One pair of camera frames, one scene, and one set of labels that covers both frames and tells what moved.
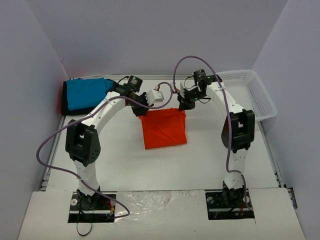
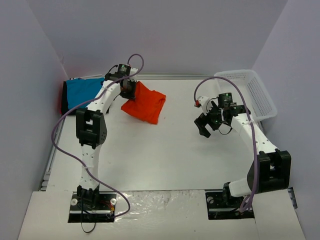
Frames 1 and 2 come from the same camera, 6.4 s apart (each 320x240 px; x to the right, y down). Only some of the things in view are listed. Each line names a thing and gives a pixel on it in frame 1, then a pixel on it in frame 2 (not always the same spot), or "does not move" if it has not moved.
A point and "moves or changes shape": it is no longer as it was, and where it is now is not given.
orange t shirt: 164,128 moves or changes shape
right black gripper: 186,99 -> 208,119
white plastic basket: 246,87 does not move
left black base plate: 95,208 does not move
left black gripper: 141,105 -> 129,92
